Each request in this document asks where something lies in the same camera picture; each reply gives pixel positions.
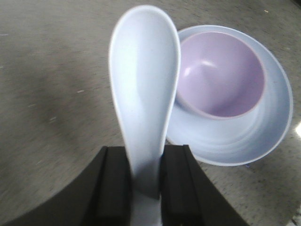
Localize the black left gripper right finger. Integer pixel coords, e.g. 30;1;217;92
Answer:
160;145;247;226

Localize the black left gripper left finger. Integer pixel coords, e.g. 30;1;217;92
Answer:
6;146;131;226

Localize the purple plastic bowl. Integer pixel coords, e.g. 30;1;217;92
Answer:
176;32;267;120

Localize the light blue plastic spoon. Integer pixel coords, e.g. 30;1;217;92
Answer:
109;5;181;226

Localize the light blue plastic plate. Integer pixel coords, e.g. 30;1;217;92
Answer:
167;25;293;166

